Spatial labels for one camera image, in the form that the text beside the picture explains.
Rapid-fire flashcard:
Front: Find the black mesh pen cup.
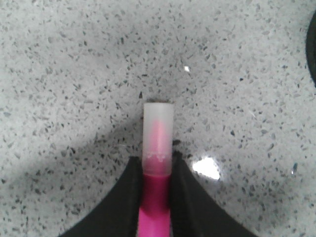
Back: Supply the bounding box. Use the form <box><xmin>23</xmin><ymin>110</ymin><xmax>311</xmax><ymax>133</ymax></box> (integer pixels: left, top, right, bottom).
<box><xmin>306</xmin><ymin>12</ymin><xmax>316</xmax><ymax>86</ymax></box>

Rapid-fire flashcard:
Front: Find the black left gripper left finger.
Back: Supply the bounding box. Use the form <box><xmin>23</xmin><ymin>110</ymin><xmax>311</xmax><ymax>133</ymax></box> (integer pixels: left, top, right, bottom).
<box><xmin>61</xmin><ymin>157</ymin><xmax>142</xmax><ymax>237</ymax></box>

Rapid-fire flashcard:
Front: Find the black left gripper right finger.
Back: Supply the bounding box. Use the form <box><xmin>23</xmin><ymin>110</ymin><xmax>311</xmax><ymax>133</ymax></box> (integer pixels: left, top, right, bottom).
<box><xmin>169</xmin><ymin>152</ymin><xmax>255</xmax><ymax>237</ymax></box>

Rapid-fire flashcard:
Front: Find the pink marker pen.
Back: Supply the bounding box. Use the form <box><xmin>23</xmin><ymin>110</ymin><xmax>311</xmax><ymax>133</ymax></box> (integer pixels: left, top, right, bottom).
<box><xmin>137</xmin><ymin>102</ymin><xmax>174</xmax><ymax>237</ymax></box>

